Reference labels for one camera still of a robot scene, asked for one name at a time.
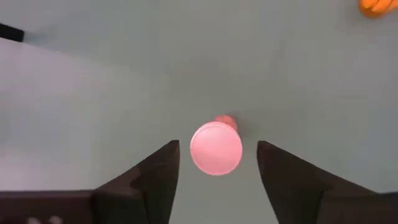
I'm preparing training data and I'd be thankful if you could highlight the pink pill bottle white cap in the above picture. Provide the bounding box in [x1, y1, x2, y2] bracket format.
[189, 114, 243, 177]

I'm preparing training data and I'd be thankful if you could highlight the wooden shelf with black frame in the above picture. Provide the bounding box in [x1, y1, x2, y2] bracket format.
[0, 22, 25, 43]

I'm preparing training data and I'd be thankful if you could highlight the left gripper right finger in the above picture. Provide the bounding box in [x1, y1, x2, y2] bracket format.
[256, 140, 331, 224]

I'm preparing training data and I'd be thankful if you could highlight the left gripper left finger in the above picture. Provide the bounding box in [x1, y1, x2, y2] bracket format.
[92, 139, 181, 224]

